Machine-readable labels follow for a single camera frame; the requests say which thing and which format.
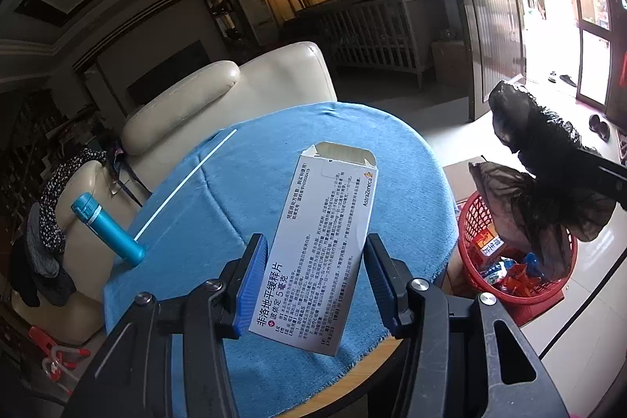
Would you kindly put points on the orange wrapper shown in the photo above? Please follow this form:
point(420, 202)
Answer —
point(517, 283)

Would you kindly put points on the black shoe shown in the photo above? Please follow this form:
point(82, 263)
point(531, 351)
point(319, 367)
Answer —
point(605, 130)
point(594, 122)

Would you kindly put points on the cardboard box beside crib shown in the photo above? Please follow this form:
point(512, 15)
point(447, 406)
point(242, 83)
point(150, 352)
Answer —
point(450, 63)

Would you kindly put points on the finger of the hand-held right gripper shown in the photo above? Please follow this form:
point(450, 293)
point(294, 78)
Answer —
point(605, 170)

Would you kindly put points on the blue tablecloth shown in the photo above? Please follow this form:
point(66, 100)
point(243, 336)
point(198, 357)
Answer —
point(235, 183)

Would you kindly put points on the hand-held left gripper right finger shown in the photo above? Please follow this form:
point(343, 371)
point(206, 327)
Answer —
point(384, 290)

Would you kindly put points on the thin white stick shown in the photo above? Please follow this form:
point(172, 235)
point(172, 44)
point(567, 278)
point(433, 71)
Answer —
point(185, 184)

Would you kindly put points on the dark wooden display shelf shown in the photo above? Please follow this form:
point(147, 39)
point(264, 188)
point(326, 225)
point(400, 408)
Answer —
point(223, 14)

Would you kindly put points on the blue plastic bag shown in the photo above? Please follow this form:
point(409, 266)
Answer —
point(531, 262)

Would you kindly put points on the polka dot dark garment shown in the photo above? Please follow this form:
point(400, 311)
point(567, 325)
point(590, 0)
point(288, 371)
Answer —
point(59, 188)

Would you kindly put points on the red mesh plastic basket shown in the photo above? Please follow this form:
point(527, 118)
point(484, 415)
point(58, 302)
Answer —
point(470, 222)

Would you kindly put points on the blue toothpaste box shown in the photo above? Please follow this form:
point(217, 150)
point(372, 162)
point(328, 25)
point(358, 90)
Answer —
point(494, 271)

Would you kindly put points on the white medicine box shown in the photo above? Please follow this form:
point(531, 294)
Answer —
point(318, 251)

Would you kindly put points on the wooden stair railing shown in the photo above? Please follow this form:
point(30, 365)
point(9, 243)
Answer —
point(24, 144)

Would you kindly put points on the red and white toy frame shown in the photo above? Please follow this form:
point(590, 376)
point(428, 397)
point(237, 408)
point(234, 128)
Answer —
point(54, 349)

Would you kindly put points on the brown entrance door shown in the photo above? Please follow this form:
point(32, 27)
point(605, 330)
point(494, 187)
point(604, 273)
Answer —
point(494, 31)

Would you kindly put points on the small shiny black plastic bag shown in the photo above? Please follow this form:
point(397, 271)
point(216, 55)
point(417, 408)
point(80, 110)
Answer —
point(524, 119)

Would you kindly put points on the black garment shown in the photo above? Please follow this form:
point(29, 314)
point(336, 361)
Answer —
point(39, 286)

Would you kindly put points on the translucent black plastic bag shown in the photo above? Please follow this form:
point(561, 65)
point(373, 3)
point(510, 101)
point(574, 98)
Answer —
point(509, 202)

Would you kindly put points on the black television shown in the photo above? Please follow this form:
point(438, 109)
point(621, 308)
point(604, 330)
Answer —
point(164, 73)

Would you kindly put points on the cream leather sofa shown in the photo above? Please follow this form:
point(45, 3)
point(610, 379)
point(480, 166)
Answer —
point(196, 104)

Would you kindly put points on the red and white medicine carton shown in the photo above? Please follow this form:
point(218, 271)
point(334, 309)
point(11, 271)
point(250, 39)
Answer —
point(490, 246)

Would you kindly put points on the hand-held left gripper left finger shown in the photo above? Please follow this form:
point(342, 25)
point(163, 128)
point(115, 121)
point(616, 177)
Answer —
point(252, 286)

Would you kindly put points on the teal insulated bottle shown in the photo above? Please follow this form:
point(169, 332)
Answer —
point(105, 227)

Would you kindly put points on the dark slipper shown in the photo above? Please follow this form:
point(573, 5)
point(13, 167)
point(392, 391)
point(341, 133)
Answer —
point(568, 80)

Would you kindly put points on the grey garment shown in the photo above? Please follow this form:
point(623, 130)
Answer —
point(41, 246)

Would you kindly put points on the white standing air conditioner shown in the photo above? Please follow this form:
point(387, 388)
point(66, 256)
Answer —
point(257, 11)

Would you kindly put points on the wooden baby crib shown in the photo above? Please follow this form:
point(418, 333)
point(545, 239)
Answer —
point(377, 36)

